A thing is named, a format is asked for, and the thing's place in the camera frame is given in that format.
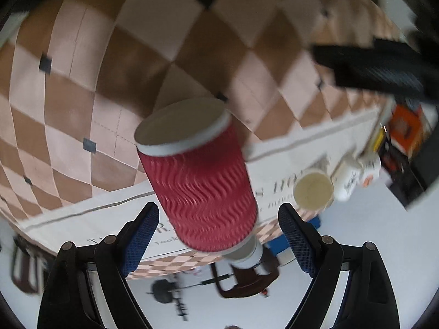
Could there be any tall white printed paper cup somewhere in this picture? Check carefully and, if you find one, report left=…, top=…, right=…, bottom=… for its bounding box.
left=331, top=155, right=363, bottom=202

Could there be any checkered printed tablecloth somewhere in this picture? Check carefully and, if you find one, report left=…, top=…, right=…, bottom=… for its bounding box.
left=1, top=0, right=400, bottom=253

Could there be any dark wooden chair at table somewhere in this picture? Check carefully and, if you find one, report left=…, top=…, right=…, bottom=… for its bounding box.
left=210, top=245, right=280, bottom=299

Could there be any small white printed paper cup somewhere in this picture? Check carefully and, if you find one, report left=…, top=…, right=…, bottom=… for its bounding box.
left=358, top=153, right=382, bottom=187

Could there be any red ribbed paper cup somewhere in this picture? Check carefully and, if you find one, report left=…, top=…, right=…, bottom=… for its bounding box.
left=134, top=97, right=258, bottom=255

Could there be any white paper cup lying open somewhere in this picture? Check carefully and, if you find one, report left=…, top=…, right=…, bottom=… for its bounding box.
left=293, top=168, right=334, bottom=212

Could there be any yellow utility knife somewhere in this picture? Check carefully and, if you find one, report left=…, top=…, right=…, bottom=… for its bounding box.
left=371, top=124, right=386, bottom=153

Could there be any orange box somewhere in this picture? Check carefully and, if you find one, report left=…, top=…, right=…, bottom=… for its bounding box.
left=389, top=104, right=425, bottom=158

